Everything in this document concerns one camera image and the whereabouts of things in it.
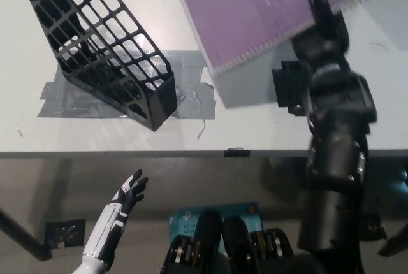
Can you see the grey duct tape patch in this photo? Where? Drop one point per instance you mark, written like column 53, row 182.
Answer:
column 191, row 67

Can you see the black floor tape patch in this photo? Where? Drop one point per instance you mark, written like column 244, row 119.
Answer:
column 65, row 234

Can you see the thin grey tape strand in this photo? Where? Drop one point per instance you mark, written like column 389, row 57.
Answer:
column 201, row 130

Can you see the purple spiral notebook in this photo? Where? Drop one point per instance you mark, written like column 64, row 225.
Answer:
column 248, row 16

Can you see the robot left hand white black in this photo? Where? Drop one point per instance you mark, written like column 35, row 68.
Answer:
column 108, row 226

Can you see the small black tape strip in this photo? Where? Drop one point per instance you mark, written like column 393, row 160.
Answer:
column 237, row 153

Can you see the black lattice file shelf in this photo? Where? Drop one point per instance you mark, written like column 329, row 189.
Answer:
column 162, row 102

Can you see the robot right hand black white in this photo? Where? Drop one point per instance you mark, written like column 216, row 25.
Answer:
column 322, row 47

